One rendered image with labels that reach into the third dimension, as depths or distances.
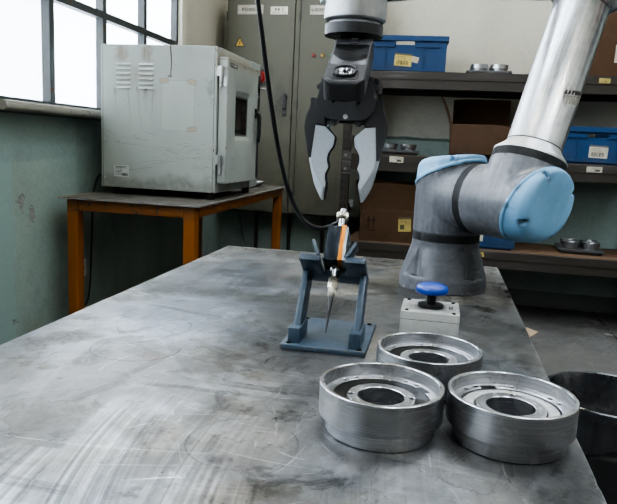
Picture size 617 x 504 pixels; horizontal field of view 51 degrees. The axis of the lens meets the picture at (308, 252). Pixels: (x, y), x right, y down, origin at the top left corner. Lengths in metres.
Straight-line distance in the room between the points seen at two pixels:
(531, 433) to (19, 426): 0.41
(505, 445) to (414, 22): 4.26
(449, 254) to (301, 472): 0.67
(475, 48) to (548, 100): 3.60
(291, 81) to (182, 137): 1.75
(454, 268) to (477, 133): 2.99
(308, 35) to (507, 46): 1.33
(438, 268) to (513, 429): 0.60
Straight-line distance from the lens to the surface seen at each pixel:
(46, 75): 3.03
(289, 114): 4.47
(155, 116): 2.91
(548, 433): 0.54
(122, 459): 0.52
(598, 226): 4.72
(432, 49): 4.15
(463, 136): 4.05
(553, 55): 1.09
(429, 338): 0.71
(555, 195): 1.02
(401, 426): 0.52
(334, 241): 0.79
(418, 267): 1.12
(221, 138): 2.81
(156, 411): 0.59
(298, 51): 4.51
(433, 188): 1.09
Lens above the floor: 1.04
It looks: 9 degrees down
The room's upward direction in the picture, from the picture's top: 3 degrees clockwise
